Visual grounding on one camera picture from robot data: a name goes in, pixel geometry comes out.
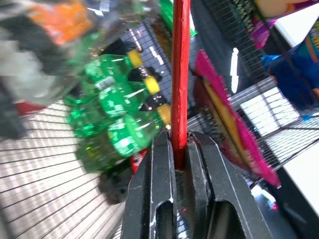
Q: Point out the magenta chip bag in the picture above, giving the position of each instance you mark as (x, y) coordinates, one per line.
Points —
(231, 124)

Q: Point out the black cola bottle red label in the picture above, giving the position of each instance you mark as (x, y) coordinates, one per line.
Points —
(138, 159)

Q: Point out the blue snack bag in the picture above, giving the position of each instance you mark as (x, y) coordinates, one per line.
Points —
(289, 77)

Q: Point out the green chip bag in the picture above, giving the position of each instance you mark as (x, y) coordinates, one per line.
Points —
(167, 15)

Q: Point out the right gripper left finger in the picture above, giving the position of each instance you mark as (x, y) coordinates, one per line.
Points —
(142, 189)

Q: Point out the clear amber drink bottle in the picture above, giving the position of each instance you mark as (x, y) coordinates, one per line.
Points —
(37, 84)

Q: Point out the green soda bottle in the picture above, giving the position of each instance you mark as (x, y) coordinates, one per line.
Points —
(129, 137)
(119, 99)
(107, 67)

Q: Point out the orange soda bottle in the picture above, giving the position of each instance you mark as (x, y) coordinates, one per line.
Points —
(62, 22)

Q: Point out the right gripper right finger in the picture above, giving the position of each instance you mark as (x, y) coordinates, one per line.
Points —
(224, 194)

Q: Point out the red stick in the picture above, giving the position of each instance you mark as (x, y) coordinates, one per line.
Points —
(180, 74)

